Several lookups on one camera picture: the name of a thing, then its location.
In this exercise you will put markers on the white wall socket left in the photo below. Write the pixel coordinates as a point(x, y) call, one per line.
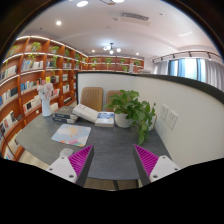
point(163, 111)

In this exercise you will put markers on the tan chair right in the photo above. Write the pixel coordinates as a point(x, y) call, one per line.
point(114, 101)

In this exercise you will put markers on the ceiling pendant lamp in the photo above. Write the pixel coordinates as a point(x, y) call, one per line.
point(111, 49)

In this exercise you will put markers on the grey window curtains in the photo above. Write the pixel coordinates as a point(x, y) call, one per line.
point(198, 69)

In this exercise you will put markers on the dark book stack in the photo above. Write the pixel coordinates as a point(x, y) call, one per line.
point(64, 114)

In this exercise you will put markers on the blue white book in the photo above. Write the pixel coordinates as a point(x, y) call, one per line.
point(105, 119)

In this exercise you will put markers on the white wall socket right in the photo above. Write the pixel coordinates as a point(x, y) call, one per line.
point(171, 119)

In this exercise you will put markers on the white vase with pink flowers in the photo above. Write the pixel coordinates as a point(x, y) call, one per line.
point(45, 93)

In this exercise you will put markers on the white wall socket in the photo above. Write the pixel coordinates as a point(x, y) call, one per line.
point(171, 119)
point(163, 111)

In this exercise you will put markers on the open white book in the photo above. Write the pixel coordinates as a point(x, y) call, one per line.
point(85, 112)

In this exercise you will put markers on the ceiling air conditioner vent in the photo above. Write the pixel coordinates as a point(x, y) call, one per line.
point(134, 18)

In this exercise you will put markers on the white computer mouse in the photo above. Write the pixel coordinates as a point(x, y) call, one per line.
point(66, 152)

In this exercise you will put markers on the green potted plant white pot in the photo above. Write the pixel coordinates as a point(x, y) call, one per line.
point(139, 114)

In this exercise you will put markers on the tan chair left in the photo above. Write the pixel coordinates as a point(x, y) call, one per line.
point(92, 97)

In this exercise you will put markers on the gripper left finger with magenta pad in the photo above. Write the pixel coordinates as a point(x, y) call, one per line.
point(74, 168)

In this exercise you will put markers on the tan chair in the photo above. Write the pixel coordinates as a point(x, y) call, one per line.
point(92, 97)
point(114, 101)

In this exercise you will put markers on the orange wooden bookshelf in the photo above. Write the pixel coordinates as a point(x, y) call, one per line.
point(35, 60)

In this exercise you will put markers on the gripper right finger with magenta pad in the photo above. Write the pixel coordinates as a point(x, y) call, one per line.
point(152, 167)

